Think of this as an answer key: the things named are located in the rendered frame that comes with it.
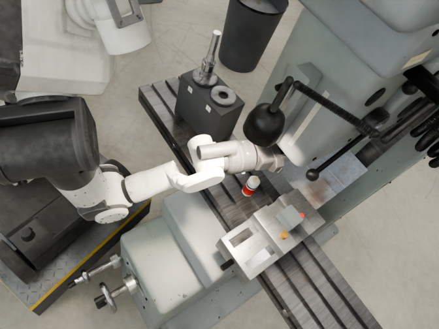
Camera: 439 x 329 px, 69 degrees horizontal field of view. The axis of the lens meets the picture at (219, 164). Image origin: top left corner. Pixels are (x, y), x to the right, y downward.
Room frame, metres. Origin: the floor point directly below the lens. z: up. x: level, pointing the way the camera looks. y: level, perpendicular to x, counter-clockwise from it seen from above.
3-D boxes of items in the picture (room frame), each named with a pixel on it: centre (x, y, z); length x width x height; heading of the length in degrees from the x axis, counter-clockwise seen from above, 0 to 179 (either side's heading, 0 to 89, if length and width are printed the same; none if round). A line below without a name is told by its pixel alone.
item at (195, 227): (0.61, -0.14, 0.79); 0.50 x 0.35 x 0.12; 144
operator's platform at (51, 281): (0.50, 0.72, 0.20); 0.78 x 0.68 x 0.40; 73
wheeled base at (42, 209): (0.50, 0.72, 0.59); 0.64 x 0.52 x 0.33; 73
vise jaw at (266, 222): (0.48, -0.24, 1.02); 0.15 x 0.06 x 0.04; 57
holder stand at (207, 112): (0.84, 0.13, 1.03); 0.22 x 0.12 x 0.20; 62
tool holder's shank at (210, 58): (0.87, 0.17, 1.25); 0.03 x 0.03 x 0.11
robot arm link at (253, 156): (0.55, -0.07, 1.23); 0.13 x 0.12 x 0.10; 40
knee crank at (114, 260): (0.26, 0.28, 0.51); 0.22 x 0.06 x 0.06; 144
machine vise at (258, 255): (0.50, -0.25, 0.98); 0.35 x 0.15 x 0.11; 147
